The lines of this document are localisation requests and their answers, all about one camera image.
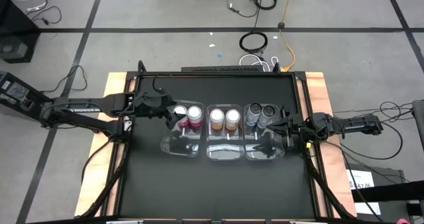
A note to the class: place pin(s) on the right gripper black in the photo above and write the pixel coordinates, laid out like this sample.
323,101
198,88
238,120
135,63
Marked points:
299,128

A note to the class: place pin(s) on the black power strip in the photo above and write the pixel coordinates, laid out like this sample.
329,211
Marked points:
218,69

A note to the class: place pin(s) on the black diagonal frame strut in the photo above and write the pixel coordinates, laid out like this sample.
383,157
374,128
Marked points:
323,187
106,191

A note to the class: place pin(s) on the black computer box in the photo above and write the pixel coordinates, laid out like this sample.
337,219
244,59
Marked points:
20,94

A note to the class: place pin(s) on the clear plastic bin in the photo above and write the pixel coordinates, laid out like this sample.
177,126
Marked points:
225,147
198,141
251,151

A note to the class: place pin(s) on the pink object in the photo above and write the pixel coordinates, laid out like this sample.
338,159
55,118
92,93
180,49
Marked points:
402,221

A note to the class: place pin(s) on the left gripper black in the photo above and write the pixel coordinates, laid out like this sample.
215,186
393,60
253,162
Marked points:
152,105

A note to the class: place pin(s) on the white printed label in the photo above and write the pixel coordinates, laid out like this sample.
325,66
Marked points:
359,177

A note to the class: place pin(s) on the black equipment box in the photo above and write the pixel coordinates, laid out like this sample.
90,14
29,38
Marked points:
384,201

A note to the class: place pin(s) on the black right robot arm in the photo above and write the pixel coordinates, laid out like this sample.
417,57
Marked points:
351,124

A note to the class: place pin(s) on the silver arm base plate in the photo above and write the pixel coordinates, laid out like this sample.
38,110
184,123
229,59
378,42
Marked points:
127,124

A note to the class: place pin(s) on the white paper sheet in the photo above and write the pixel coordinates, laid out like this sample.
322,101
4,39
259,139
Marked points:
369,209

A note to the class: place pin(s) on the grey metal bracket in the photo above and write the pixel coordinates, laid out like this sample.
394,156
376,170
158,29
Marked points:
124,222

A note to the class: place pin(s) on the black cabinet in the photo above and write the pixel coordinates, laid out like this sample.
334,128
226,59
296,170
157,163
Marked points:
16,35

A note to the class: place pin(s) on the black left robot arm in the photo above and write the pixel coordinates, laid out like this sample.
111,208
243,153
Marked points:
83,109

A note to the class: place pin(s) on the orange spice jar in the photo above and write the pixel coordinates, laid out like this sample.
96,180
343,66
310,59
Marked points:
233,116

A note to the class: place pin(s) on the grey post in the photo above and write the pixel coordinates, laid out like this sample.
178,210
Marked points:
419,124

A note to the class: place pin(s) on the black floor plug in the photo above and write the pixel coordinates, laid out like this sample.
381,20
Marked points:
281,25

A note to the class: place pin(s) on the black table frame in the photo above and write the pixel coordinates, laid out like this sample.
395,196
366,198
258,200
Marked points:
215,74

